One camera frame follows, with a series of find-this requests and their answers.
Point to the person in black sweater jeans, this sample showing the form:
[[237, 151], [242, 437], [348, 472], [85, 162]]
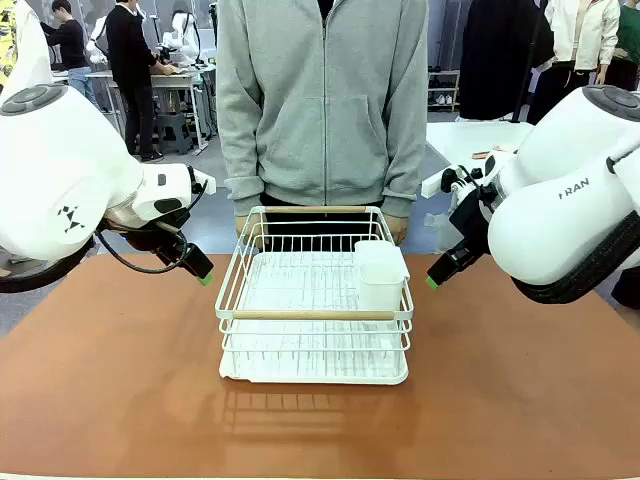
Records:
[[70, 45]]

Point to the small reddish brown object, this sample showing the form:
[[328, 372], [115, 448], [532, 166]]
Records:
[[480, 154]]

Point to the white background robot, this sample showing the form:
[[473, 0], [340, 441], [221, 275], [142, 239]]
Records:
[[182, 35]]

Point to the person in white jacket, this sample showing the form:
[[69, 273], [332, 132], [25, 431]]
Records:
[[582, 35]]

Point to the shoe rack with shoes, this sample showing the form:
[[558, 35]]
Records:
[[444, 90]]

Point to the person's left forearm grey sleeve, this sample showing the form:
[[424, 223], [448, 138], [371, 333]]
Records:
[[405, 160]]

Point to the brown cardboard box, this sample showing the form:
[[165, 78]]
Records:
[[172, 70]]

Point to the grey step stool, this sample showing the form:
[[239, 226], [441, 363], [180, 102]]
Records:
[[174, 132]]

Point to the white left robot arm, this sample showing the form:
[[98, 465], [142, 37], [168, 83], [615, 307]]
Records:
[[55, 170]]

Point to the white drip tray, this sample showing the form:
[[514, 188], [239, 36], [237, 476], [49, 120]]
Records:
[[310, 367]]

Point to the person with yellow shirt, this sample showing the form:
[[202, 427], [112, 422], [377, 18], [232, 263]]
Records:
[[25, 40]]

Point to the person in black clothes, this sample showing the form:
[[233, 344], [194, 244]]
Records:
[[132, 75]]

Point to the person in grey hoodie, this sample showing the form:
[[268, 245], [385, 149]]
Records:
[[322, 100]]

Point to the black bulky object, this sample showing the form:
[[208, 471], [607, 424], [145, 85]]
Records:
[[627, 292]]

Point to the background work table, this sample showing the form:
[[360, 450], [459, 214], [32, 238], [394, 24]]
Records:
[[175, 82]]

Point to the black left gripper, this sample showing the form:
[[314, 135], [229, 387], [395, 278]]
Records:
[[150, 240]]

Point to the white plastic bag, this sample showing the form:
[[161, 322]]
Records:
[[435, 230]]

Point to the white plastic utensil cup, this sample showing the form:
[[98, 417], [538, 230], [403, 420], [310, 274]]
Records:
[[380, 280]]

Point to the black hanging garment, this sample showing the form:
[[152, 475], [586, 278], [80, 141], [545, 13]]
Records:
[[500, 55]]

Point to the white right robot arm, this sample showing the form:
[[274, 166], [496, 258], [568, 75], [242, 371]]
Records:
[[560, 200]]

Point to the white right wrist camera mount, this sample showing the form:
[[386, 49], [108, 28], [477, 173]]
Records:
[[440, 185]]

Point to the person's left hand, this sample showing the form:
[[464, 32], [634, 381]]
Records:
[[398, 230]]

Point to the person in green top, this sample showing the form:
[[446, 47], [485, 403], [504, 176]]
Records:
[[627, 45]]

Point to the person's right hand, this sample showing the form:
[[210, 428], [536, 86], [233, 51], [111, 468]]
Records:
[[247, 230]]

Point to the white side table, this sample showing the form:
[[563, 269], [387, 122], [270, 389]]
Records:
[[465, 140]]

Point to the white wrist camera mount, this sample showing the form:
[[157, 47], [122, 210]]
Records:
[[204, 181], [440, 185]]

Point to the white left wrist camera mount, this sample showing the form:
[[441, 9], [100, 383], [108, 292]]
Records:
[[204, 181]]

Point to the person's right forearm grey sleeve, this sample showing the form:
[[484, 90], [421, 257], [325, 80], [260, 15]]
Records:
[[240, 160]]

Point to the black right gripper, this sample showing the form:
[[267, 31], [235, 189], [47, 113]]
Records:
[[472, 225]]

